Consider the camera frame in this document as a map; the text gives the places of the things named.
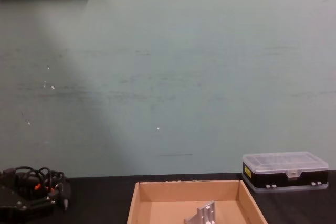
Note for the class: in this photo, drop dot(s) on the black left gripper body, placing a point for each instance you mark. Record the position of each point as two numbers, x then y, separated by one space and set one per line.
9 195

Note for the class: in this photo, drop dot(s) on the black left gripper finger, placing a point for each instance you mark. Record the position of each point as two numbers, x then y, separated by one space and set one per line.
23 214
35 203

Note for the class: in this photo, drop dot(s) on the black table cloth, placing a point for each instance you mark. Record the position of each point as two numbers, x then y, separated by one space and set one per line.
99 203

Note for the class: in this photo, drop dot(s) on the shallow brown cardboard tray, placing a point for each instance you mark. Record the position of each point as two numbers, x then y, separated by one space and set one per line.
168 191

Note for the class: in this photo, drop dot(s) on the clear plastic case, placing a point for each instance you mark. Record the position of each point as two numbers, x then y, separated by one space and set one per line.
283 162

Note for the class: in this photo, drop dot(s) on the silver metal angle bracket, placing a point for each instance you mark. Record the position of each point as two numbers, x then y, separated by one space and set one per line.
206 212

